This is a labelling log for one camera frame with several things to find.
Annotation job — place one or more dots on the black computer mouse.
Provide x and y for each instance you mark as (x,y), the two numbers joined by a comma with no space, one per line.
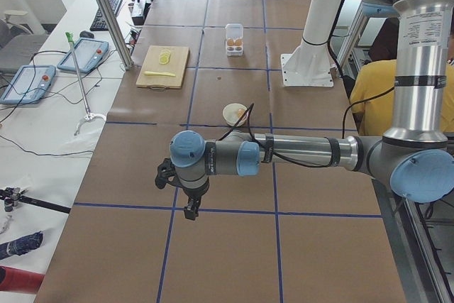
(86,34)

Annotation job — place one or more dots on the lemon slices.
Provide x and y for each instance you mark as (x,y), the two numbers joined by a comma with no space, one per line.
(164,56)

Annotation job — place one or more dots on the person in yellow shirt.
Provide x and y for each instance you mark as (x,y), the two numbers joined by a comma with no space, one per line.
(373,109)

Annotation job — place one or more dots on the grey office chair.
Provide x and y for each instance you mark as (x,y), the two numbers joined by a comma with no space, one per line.
(18,43)

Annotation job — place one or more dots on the folded dark blue umbrella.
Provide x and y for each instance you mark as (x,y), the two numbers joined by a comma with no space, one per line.
(22,245)

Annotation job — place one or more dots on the black tripod clamp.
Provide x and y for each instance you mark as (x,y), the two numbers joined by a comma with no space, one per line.
(12,196)

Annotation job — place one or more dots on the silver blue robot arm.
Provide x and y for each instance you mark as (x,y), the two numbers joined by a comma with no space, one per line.
(410,158)

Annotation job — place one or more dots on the yellow plastic knife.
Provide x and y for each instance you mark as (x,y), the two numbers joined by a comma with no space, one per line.
(162,74)

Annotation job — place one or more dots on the blue teach pendant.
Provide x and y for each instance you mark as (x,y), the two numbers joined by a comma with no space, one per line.
(89,54)
(29,84)

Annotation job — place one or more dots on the white bowl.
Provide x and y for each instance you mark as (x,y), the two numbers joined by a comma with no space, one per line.
(230,115)

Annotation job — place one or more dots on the wooden cutting board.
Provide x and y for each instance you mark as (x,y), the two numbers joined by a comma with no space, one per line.
(177,65)

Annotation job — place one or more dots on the blue teach pendant near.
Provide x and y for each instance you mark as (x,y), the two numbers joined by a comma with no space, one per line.
(29,84)

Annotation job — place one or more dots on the blue teach pendant far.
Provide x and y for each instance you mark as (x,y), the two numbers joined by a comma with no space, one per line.
(89,54)

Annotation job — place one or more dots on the grabber stick green handle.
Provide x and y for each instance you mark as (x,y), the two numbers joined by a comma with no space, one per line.
(89,116)

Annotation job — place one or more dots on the clear plastic egg carton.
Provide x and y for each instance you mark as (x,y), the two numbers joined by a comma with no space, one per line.
(234,39)

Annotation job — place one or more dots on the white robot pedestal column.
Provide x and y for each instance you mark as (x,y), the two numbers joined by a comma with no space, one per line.
(309,65)

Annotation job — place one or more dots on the red cylinder object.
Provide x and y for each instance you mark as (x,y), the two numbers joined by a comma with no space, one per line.
(20,281)

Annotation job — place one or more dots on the aluminium frame post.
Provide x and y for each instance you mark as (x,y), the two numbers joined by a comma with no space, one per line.
(115,33)

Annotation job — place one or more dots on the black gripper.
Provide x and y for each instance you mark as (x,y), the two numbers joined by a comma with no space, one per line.
(194,194)

